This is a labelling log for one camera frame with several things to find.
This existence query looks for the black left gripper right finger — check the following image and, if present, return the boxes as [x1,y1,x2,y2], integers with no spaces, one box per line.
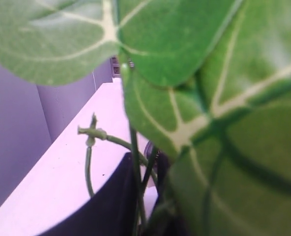
[142,153,178,236]

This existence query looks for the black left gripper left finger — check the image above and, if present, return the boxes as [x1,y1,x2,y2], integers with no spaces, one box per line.
[41,152,137,236]

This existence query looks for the red artificial anthurium flower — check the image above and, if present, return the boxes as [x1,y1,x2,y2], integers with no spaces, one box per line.
[0,0,291,236]

